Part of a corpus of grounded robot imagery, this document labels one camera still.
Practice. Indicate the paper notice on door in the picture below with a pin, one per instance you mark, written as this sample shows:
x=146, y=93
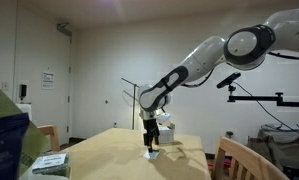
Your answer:
x=48, y=80

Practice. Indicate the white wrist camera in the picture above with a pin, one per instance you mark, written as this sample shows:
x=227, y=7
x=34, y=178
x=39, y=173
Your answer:
x=163, y=118

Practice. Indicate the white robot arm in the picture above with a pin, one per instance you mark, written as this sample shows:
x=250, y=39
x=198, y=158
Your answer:
x=244, y=49

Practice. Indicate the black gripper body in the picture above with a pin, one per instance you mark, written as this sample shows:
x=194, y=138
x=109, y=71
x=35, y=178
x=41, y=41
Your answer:
x=152, y=131

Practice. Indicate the white tea box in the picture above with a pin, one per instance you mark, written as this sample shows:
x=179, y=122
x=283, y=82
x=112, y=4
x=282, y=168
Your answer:
x=166, y=134

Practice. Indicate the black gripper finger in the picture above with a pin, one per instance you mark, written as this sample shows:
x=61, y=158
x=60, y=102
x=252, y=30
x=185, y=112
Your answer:
x=150, y=149
x=157, y=141

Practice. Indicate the white packet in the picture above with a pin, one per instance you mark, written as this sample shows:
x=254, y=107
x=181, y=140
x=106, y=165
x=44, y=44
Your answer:
x=151, y=155

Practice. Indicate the wall phone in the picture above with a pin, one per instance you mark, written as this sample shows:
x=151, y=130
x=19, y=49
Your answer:
x=23, y=91

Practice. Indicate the blue and green snack bag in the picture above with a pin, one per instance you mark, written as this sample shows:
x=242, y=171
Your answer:
x=21, y=142

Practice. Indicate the wooden chair far left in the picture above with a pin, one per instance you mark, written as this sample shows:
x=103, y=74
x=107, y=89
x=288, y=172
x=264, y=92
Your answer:
x=51, y=131

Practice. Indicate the wooden chair with dark cushion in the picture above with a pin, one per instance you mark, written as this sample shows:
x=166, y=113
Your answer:
x=246, y=164

